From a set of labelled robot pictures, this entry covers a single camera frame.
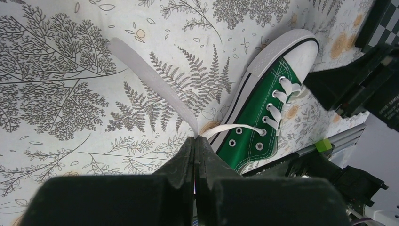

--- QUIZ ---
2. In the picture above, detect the lime green block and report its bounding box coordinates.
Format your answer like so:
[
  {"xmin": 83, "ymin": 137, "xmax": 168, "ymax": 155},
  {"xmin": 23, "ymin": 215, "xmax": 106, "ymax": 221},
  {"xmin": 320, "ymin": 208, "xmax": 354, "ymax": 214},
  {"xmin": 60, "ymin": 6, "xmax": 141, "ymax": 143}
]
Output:
[{"xmin": 315, "ymin": 138, "xmax": 333, "ymax": 153}]

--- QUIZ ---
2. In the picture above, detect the white shoelace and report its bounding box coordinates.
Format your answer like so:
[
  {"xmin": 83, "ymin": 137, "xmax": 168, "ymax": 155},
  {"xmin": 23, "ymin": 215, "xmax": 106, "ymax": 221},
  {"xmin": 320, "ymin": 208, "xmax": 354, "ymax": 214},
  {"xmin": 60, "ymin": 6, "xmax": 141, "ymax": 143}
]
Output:
[{"xmin": 106, "ymin": 38, "xmax": 301, "ymax": 139}]

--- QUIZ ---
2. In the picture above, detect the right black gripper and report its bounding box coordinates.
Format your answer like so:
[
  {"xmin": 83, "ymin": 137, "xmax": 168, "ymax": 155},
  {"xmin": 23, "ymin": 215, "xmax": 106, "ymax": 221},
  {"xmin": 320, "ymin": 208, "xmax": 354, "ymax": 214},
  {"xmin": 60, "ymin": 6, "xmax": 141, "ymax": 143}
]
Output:
[{"xmin": 303, "ymin": 44, "xmax": 399, "ymax": 131}]

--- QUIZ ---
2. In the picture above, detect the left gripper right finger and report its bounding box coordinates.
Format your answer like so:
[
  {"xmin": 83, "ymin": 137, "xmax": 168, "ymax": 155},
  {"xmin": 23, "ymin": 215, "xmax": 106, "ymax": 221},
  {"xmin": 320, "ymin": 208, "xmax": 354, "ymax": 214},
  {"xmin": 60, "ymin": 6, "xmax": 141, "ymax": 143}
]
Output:
[{"xmin": 195, "ymin": 137, "xmax": 350, "ymax": 226}]

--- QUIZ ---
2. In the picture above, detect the green white sneaker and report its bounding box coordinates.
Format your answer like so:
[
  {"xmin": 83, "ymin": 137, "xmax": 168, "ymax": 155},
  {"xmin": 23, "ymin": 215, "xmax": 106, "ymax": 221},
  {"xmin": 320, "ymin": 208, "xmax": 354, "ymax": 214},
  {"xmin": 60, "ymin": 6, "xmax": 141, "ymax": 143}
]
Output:
[{"xmin": 203, "ymin": 29, "xmax": 319, "ymax": 173}]

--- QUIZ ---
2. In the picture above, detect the black white checkerboard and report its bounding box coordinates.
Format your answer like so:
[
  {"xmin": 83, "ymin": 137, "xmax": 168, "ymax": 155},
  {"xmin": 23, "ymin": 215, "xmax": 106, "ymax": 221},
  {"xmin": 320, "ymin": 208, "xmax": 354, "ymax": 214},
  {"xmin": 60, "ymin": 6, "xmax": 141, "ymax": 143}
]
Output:
[{"xmin": 355, "ymin": 0, "xmax": 399, "ymax": 53}]

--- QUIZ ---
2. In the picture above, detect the aluminium frame rail front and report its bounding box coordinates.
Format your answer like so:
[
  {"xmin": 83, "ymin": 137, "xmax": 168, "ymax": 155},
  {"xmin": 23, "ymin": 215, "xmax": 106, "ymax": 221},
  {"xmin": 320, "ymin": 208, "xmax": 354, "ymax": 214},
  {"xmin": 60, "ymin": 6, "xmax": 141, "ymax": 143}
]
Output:
[{"xmin": 243, "ymin": 123, "xmax": 367, "ymax": 175}]

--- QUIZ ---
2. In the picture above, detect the floral patterned table mat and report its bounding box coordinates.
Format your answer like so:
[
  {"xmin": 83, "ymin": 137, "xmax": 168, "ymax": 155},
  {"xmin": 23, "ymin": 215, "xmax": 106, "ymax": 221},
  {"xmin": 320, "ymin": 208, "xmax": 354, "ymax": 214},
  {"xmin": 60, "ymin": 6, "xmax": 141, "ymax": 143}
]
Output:
[{"xmin": 0, "ymin": 0, "xmax": 372, "ymax": 226}]

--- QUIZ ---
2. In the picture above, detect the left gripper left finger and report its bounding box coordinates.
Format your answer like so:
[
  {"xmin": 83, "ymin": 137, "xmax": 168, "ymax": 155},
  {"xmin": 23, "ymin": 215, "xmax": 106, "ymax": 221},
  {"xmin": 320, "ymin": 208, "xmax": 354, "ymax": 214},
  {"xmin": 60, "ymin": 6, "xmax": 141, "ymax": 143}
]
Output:
[{"xmin": 20, "ymin": 137, "xmax": 195, "ymax": 226}]

